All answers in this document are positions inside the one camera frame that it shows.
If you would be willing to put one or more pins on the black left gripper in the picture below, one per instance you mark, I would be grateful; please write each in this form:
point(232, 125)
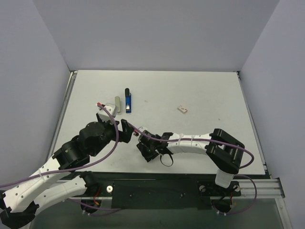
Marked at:
point(126, 131)

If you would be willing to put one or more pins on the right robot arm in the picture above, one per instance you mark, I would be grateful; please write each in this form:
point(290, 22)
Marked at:
point(223, 149)

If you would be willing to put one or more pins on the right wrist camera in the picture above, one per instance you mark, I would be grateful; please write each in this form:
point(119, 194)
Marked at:
point(139, 130)

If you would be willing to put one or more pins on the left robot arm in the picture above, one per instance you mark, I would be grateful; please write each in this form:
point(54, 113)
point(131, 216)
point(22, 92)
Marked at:
point(27, 197)

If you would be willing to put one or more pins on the white staple box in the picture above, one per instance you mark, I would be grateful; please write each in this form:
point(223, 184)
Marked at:
point(182, 109)

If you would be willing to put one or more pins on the beige white stapler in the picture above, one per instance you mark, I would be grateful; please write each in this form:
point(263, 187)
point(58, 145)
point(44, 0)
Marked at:
point(118, 104)

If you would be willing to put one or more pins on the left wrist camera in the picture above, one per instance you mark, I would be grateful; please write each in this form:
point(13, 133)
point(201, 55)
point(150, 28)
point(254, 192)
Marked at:
point(106, 112)

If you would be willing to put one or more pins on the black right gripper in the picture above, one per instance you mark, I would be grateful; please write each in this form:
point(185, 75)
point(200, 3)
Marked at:
point(146, 148)

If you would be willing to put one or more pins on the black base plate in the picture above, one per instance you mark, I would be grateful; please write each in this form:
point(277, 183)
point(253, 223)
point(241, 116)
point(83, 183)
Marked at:
point(159, 190)

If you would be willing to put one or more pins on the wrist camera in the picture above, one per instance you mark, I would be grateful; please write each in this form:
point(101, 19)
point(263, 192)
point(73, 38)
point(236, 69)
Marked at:
point(106, 112)
point(139, 130)

